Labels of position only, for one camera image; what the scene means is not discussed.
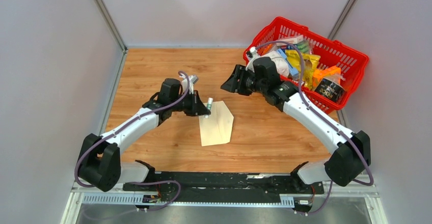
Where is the cream paper envelope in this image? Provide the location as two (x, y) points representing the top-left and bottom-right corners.
(199, 101), (234, 147)

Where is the orange package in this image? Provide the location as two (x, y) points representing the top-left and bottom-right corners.
(312, 66), (342, 89)

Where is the green white glue stick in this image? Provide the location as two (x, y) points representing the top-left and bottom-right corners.
(204, 97), (213, 119)

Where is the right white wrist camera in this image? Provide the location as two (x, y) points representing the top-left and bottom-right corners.
(246, 46), (262, 73)

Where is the blue flat package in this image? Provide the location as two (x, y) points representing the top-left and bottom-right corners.
(277, 48), (300, 80)

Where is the black round can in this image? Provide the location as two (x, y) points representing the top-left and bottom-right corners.
(314, 78), (346, 103)

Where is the aluminium frame rail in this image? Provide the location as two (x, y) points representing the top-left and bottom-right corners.
(63, 167), (388, 223)

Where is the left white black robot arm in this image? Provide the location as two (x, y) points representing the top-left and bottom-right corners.
(74, 75), (211, 192)

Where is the green blue packet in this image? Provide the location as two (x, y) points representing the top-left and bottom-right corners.
(294, 40), (313, 54)

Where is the white red box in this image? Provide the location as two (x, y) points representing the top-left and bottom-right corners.
(277, 35), (304, 46)

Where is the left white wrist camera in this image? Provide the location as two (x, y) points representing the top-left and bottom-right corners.
(180, 75), (199, 94)

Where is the red plastic shopping basket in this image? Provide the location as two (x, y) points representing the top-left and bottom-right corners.
(242, 16), (369, 115)

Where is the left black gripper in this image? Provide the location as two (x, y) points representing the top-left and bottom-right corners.
(170, 90), (210, 117)

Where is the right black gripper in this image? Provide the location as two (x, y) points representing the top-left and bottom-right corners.
(221, 64), (266, 96)

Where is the white round pouch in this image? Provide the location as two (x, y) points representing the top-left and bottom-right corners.
(266, 51), (289, 77)

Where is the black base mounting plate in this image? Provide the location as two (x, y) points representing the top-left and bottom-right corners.
(123, 172), (325, 204)

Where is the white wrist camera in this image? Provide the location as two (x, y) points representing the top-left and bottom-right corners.
(246, 46), (262, 73)
(180, 75), (199, 94)

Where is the yellow snack bag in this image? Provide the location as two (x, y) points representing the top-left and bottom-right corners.
(285, 50), (321, 90)

